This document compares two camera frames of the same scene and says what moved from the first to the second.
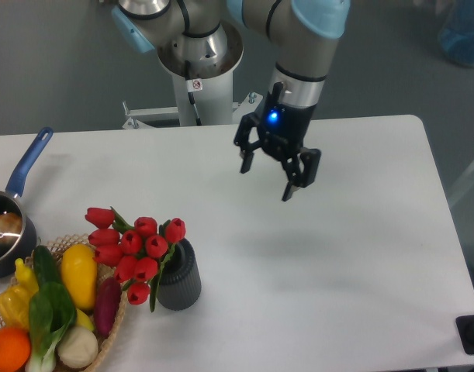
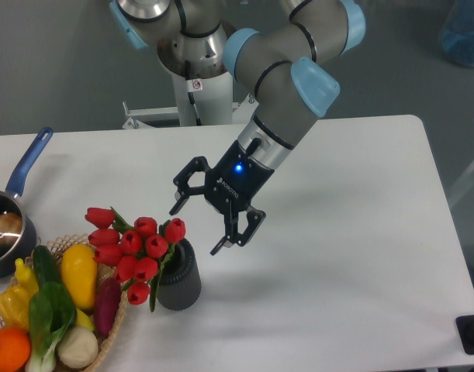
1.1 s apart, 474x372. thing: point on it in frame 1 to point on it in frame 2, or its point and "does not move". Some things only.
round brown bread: x=5 y=228 does not move
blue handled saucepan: x=12 y=237 does not move
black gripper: x=283 y=128 to x=230 y=186
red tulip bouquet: x=137 y=252 does not move
